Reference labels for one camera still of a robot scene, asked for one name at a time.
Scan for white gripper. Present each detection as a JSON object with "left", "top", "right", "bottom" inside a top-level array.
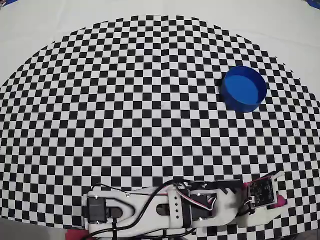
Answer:
[{"left": 214, "top": 170, "right": 289, "bottom": 228}]

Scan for pink faceted ball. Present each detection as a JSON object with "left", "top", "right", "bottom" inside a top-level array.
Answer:
[{"left": 275, "top": 194, "right": 286, "bottom": 209}]

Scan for blue round box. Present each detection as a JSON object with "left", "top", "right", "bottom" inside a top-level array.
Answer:
[{"left": 219, "top": 65, "right": 268, "bottom": 113}]

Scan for black white checkered mat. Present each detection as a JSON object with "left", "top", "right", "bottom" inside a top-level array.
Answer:
[{"left": 0, "top": 0, "right": 320, "bottom": 240}]

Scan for red flat object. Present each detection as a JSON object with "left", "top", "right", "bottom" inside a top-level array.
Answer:
[{"left": 64, "top": 228, "right": 87, "bottom": 240}]

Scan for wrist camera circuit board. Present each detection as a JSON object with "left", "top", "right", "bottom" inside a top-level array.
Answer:
[{"left": 246, "top": 177, "right": 278, "bottom": 209}]

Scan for white red wire bundle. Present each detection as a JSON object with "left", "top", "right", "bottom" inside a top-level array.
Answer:
[{"left": 174, "top": 183, "right": 217, "bottom": 211}]

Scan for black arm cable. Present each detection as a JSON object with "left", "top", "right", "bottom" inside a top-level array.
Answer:
[{"left": 89, "top": 178, "right": 193, "bottom": 240}]

